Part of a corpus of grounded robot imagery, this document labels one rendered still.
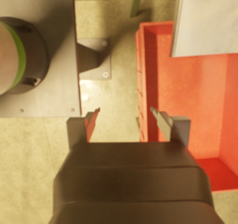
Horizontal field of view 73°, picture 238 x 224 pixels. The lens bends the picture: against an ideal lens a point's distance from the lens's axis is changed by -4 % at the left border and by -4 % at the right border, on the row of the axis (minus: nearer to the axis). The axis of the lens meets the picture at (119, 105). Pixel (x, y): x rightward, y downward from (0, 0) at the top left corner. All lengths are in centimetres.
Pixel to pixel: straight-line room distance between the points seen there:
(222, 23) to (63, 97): 39
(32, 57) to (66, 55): 6
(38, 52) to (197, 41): 35
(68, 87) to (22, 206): 183
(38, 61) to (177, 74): 57
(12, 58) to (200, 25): 38
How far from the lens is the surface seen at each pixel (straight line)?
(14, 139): 167
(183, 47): 46
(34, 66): 34
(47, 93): 38
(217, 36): 48
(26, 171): 180
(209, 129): 88
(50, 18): 37
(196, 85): 79
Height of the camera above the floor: 126
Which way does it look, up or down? 75 degrees down
